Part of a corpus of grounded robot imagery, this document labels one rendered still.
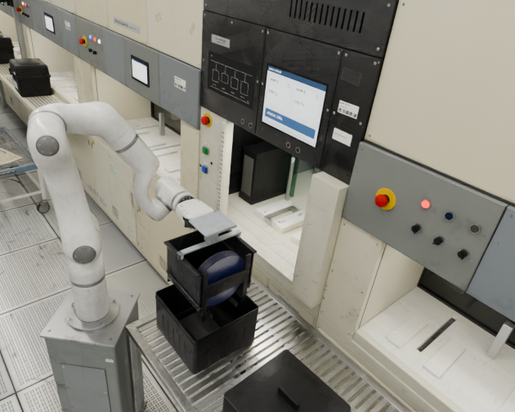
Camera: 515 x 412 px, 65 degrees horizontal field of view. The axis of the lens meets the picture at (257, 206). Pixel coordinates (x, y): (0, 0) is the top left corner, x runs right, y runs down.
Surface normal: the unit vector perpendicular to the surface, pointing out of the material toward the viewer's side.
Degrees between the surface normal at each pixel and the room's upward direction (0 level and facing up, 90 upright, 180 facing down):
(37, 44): 90
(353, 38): 90
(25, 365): 0
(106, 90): 90
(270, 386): 0
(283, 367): 0
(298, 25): 90
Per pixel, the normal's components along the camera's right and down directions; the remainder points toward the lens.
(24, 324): 0.10, -0.85
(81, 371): -0.08, 0.51
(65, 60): 0.65, 0.45
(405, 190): -0.76, 0.27
